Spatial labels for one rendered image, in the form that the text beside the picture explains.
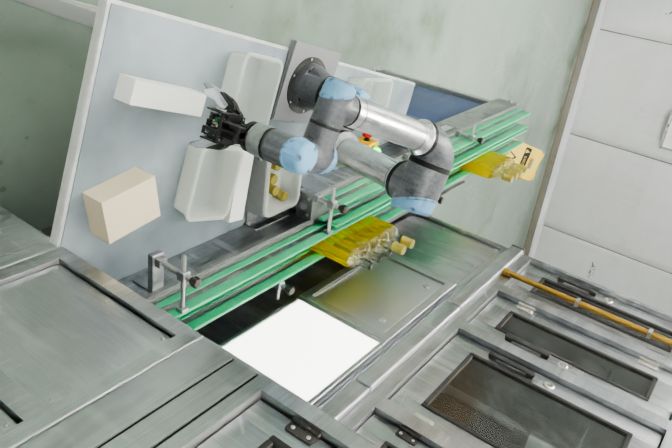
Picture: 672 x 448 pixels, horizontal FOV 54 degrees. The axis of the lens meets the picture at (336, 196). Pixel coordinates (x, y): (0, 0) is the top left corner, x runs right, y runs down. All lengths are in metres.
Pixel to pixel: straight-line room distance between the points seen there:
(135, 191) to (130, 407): 0.62
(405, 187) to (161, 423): 0.88
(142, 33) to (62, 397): 0.85
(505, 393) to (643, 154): 6.14
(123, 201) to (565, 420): 1.33
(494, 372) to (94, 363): 1.21
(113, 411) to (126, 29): 0.86
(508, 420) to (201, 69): 1.27
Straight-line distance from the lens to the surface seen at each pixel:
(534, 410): 2.05
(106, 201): 1.67
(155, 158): 1.82
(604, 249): 8.44
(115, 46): 1.65
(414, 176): 1.75
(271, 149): 1.42
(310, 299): 2.17
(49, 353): 1.42
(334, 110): 1.48
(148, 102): 1.67
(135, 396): 1.29
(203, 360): 1.36
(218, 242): 2.08
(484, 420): 1.95
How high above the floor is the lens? 2.03
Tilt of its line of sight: 30 degrees down
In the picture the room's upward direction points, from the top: 113 degrees clockwise
